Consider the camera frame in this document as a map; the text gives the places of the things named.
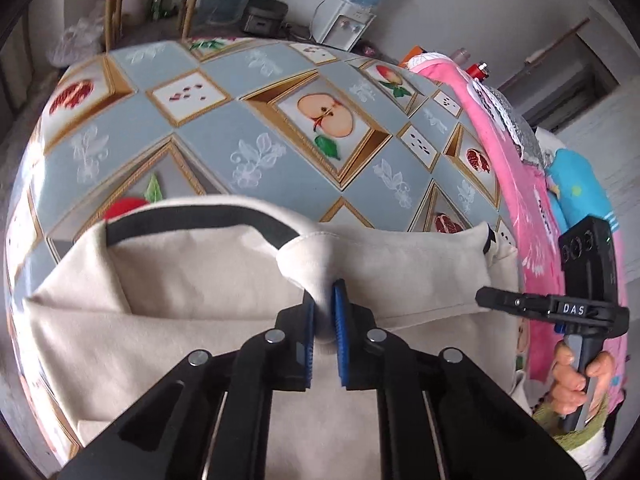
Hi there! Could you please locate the fruit print tablecloth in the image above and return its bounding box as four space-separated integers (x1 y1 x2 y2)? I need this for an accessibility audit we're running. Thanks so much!
5 37 521 466

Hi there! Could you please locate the cream zip jacket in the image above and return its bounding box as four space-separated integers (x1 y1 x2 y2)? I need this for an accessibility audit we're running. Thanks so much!
22 197 531 480

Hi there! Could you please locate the black rice cooker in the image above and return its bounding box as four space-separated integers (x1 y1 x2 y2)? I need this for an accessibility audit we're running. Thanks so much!
242 0 290 36

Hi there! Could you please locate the white plastic bag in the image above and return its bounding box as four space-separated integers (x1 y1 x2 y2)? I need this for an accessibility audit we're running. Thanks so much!
47 12 108 68

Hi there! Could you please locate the white water dispenser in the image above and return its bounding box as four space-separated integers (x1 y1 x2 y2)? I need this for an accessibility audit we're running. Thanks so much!
315 0 377 52

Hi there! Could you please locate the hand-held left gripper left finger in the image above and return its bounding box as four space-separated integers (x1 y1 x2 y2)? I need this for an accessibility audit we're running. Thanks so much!
57 290 317 480

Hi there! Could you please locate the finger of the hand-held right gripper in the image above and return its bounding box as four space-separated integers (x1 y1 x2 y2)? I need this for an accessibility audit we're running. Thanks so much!
475 286 552 319

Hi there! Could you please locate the person's right forearm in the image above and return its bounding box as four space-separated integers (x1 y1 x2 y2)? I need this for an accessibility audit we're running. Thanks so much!
530 395 621 480

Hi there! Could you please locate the pink printed blanket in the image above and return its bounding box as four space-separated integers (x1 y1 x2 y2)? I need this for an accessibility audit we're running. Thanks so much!
407 52 631 411

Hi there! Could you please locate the silver cover with lace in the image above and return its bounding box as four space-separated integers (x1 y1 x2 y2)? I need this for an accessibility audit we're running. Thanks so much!
467 80 546 166

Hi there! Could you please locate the blue dotted cloth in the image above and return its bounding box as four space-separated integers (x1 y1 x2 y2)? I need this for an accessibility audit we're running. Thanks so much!
545 149 613 228

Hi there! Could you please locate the person's right hand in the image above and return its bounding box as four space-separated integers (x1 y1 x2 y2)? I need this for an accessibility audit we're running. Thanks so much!
550 342 618 418

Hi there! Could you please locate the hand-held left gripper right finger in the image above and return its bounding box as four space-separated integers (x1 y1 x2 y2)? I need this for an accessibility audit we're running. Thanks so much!
332 280 586 480

